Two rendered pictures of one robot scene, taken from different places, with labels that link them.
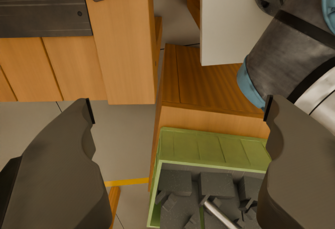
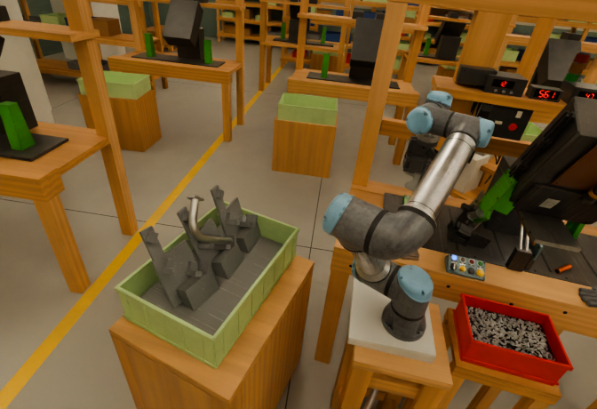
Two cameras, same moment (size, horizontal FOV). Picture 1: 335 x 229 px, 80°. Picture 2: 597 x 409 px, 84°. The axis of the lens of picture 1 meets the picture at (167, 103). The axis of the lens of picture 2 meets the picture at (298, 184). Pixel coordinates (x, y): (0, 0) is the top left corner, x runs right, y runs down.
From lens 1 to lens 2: 1.25 m
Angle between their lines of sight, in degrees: 56
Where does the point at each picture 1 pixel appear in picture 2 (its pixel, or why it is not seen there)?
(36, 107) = not seen: hidden behind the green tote
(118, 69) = not seen: hidden behind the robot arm
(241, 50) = (361, 296)
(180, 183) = (250, 237)
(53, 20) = not seen: hidden behind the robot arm
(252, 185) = (210, 286)
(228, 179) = (228, 271)
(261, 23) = (378, 308)
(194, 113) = (300, 278)
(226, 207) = (210, 252)
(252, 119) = (277, 316)
